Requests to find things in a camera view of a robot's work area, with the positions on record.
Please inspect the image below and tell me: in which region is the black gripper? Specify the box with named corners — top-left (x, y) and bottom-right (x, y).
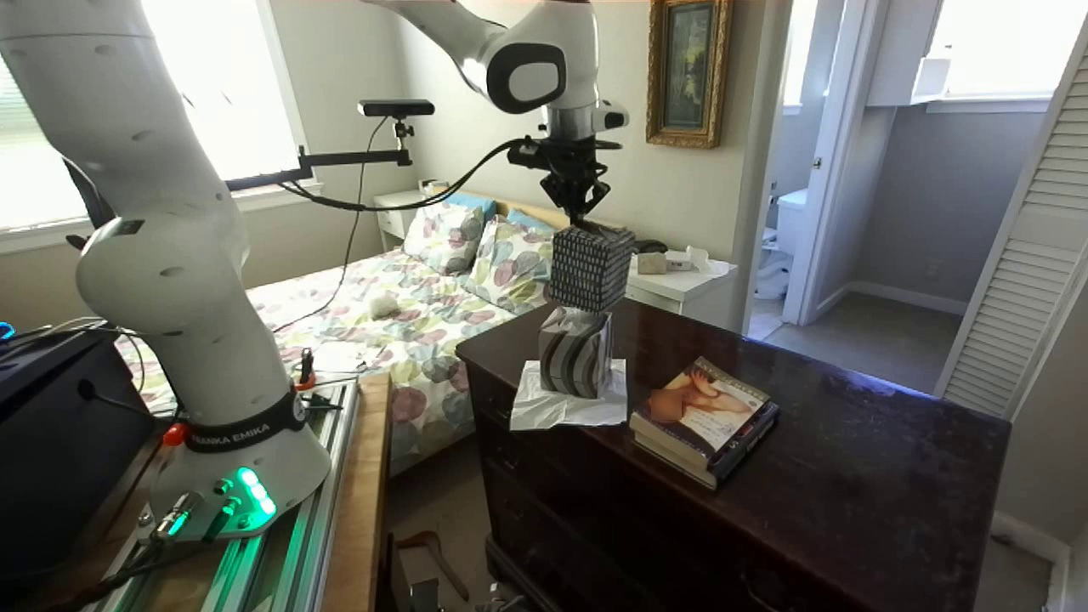
top-left (507, 132), bottom-right (625, 220)

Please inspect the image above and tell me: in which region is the black white checkered napkin box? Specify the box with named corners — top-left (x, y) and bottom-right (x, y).
top-left (546, 220), bottom-right (639, 315)

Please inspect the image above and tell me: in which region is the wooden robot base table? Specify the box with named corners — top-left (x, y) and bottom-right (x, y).
top-left (21, 370), bottom-right (393, 612)

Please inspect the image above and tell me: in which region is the white paper napkin sheet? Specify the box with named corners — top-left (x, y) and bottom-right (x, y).
top-left (507, 357), bottom-right (634, 436)

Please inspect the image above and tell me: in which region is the black equipment box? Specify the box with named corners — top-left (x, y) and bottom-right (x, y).
top-left (0, 321), bottom-right (164, 604)

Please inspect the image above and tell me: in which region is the floral pillow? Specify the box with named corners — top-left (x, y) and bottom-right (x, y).
top-left (402, 197), bottom-right (499, 274)
top-left (461, 210), bottom-right (560, 315)

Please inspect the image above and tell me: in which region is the white nightstand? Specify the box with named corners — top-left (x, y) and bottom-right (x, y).
top-left (623, 249), bottom-right (741, 333)

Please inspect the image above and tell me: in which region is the grey white crumpled cloth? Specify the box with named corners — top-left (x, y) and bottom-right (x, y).
top-left (533, 304), bottom-right (618, 402)

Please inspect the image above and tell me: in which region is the gold framed picture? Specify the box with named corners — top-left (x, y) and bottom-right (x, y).
top-left (647, 0), bottom-right (733, 153)

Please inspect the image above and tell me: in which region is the bed with floral quilt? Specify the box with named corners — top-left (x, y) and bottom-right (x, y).
top-left (240, 242), bottom-right (552, 477)

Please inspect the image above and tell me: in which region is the book with woman cover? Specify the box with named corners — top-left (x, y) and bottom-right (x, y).
top-left (643, 353), bottom-right (781, 455)

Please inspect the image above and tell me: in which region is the white open room door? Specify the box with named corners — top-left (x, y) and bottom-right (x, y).
top-left (780, 0), bottom-right (891, 330)

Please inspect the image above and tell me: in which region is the dark book in stack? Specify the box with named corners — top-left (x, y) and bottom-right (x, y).
top-left (625, 405), bottom-right (781, 492)

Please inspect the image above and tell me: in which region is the dark brown wooden dresser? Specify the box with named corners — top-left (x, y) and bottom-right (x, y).
top-left (456, 300), bottom-right (1012, 612)

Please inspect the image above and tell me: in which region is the white louvered door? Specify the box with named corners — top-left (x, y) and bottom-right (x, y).
top-left (935, 16), bottom-right (1088, 425)

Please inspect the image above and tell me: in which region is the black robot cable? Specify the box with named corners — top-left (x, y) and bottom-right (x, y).
top-left (274, 132), bottom-right (537, 218)

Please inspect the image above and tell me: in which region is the black camera on mount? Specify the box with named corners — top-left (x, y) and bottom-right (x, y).
top-left (357, 94), bottom-right (440, 124)

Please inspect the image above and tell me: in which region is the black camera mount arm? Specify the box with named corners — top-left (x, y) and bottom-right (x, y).
top-left (225, 116), bottom-right (416, 197)

